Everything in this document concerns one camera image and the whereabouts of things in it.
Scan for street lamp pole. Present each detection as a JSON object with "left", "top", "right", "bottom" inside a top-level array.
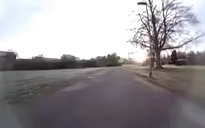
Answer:
[{"left": 136, "top": 1, "right": 154, "bottom": 78}]

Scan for frosty grass field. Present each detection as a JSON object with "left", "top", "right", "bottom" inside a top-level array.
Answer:
[{"left": 0, "top": 66, "right": 108, "bottom": 114}]

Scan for large bare tree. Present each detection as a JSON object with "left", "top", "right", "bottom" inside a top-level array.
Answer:
[{"left": 127, "top": 0, "right": 205, "bottom": 70}]

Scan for low dark building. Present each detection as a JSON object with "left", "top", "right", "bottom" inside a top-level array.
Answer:
[{"left": 0, "top": 49, "right": 18, "bottom": 71}]

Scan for grass lawn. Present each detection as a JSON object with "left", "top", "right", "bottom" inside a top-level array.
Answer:
[{"left": 133, "top": 64, "right": 205, "bottom": 108}]

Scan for grey asphalt path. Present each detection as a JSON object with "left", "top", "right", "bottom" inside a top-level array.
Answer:
[{"left": 9, "top": 64, "right": 205, "bottom": 128}]

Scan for distant trees and buildings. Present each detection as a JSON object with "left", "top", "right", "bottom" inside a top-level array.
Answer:
[{"left": 161, "top": 43, "right": 205, "bottom": 66}]

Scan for dark conifer tree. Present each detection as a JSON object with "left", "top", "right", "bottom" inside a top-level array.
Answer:
[{"left": 169, "top": 49, "right": 178, "bottom": 66}]

